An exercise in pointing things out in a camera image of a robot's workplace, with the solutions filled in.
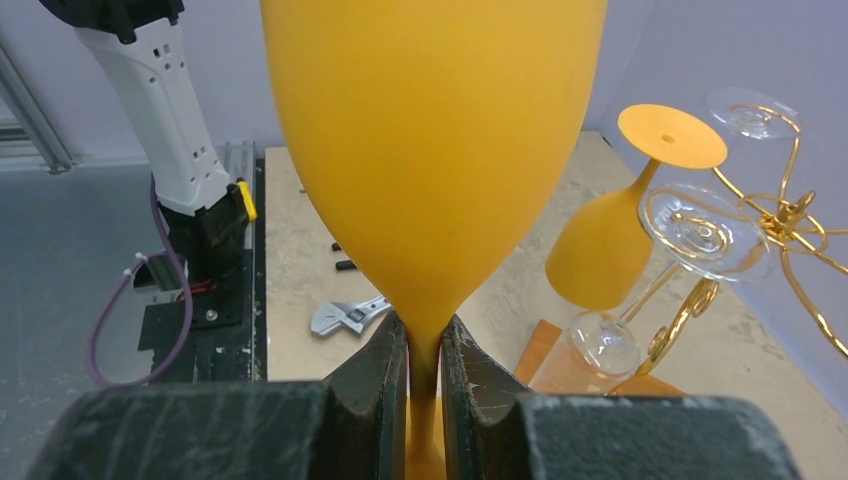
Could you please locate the aluminium frame rail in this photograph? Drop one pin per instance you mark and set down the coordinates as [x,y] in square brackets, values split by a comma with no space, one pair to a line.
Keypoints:
[25,128]

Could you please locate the front clear wine glass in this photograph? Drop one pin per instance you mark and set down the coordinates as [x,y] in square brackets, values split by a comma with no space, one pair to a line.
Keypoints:
[702,232]

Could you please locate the gold wire wine glass rack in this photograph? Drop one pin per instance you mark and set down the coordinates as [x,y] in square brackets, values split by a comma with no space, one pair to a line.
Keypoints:
[791,228]

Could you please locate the clear wine glass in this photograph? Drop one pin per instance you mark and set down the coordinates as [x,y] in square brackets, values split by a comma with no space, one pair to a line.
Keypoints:
[760,117]
[702,232]

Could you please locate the rear clear wine glass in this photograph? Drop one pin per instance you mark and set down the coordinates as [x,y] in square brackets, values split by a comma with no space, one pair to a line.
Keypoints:
[760,117]

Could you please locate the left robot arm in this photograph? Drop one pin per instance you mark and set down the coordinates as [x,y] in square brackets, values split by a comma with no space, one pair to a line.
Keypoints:
[140,47]

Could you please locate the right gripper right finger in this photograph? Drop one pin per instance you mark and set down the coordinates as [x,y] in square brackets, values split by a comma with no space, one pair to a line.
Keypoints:
[496,428]

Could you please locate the red adjustable wrench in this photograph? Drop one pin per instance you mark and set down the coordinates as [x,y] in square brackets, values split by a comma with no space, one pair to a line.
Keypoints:
[332,316]

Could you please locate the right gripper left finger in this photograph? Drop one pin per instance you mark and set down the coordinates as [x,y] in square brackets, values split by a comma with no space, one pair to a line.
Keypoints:
[349,425]

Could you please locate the yellow wine glass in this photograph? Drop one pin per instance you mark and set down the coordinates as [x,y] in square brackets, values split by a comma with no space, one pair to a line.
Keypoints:
[429,136]
[602,251]

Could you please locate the wooden rack base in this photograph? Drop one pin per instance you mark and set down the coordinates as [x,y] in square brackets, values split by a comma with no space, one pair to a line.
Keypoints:
[547,366]

